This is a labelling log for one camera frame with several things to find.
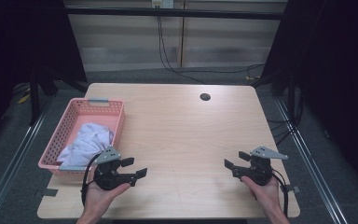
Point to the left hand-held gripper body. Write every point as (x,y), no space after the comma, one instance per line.
(110,179)

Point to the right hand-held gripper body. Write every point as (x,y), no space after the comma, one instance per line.
(258,172)

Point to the white printed towel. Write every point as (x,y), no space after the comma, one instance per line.
(87,140)

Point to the pink perforated plastic basket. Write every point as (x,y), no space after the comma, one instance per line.
(90,119)

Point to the person's left hand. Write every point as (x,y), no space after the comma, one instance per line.
(101,199)

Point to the person's right hand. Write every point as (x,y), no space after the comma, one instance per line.
(268,196)

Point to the grey tape strip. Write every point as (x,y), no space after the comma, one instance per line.
(293,188)

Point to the black tape strip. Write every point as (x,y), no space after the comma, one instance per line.
(48,193)

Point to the black metal stand leg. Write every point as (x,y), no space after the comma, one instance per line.
(34,99)

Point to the yellow floor object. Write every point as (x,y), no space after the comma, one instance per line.
(24,99)

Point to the black horizontal metal bar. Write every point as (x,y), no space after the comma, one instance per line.
(174,13)

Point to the silver metal floor rail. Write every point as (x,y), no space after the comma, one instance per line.
(310,161)
(9,174)

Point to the white wall power outlet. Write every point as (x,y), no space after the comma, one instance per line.
(163,3)

